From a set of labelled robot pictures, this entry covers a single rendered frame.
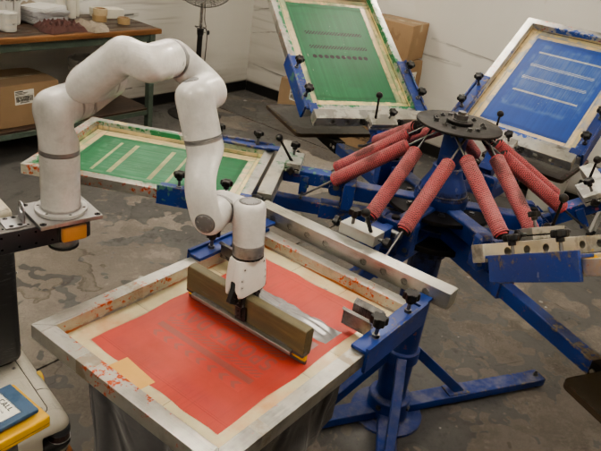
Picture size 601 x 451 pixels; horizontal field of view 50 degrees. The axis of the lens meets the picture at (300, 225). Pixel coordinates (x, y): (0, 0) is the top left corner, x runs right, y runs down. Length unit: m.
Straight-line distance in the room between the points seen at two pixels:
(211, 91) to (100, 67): 0.25
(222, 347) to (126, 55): 0.69
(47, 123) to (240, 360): 0.70
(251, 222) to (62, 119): 0.50
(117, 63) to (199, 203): 0.34
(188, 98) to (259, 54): 5.76
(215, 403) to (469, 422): 1.80
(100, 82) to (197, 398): 0.71
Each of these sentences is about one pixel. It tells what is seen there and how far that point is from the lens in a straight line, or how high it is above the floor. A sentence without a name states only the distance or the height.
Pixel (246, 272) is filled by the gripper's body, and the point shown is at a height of 1.13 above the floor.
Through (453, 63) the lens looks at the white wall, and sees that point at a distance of 5.94.
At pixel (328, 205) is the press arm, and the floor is 0.93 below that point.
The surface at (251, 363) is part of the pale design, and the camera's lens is 1.52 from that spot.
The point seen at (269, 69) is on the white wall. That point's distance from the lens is 7.08.
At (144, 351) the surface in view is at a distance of 1.54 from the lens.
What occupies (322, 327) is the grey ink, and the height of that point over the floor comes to 0.96.
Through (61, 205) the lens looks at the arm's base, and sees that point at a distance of 1.69.
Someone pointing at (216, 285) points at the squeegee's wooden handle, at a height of 1.04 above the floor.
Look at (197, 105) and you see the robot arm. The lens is 1.41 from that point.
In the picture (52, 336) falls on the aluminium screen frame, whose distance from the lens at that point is 1.54.
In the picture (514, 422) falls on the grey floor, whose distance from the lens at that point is 3.14.
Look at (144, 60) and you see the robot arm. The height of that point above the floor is 1.58.
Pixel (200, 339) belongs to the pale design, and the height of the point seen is 0.95.
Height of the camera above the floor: 1.90
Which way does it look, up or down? 26 degrees down
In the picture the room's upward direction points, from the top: 9 degrees clockwise
